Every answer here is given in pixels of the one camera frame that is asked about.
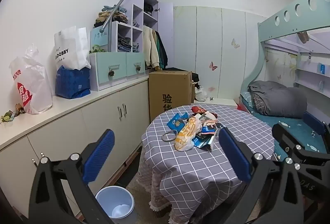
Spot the white wardrobe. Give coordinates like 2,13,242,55
173,6,269,106

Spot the brown hanging pouch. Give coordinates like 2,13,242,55
298,31,310,44

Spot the dark blue packet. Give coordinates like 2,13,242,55
193,134,216,150

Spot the grey metal handrail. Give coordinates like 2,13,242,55
102,0,160,52

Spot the black clothing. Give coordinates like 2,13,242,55
164,67,200,85

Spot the tall cardboard box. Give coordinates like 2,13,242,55
149,71,196,124

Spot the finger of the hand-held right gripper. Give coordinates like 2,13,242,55
303,112,330,138
273,123,330,165

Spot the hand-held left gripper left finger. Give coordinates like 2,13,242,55
28,129,115,224

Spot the grey checked tablecloth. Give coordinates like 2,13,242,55
138,104,276,224

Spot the cream hanging jacket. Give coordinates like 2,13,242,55
143,25,160,69

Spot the grey duvet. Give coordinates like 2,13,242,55
247,80,308,118

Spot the teal two-drawer chest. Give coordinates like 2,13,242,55
89,52,146,92

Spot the blue woven bag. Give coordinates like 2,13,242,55
55,65,91,100

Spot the teal bed sheet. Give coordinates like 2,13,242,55
238,91,330,161

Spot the white paper shopping bag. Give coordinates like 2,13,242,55
54,25,92,70

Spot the light blue plastic bin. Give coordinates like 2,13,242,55
95,186,135,224

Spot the small white plastic bag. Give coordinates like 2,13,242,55
195,86,207,102

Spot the white red-print plastic bag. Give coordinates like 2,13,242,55
9,43,53,115

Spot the green crumpled wrapper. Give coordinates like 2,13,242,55
0,110,15,124

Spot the white low cabinet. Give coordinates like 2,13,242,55
0,74,150,217

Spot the pile of folded clothes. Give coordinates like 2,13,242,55
93,5,128,28

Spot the grey metal ring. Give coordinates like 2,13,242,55
161,130,180,143

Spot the pink quilted table skirt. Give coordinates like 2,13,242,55
137,150,172,223

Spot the yellow white snack bag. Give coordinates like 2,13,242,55
174,117,203,151

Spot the teal plaid pillow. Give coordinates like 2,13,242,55
240,91,253,106

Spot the pink white wrapper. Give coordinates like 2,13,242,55
201,119,220,135

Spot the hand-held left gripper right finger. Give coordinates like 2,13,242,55
219,126,303,224

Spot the folded jeans stack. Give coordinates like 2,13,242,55
117,37,140,53

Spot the green leafy ornament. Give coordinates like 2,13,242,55
89,44,107,54

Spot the lilac stair cubby shelf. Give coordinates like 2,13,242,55
90,0,174,75

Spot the dark green hanging jacket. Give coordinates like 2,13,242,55
155,29,169,70

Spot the teal bunk bed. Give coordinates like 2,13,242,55
238,0,330,163

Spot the white step platform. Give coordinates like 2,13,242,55
193,98,238,108

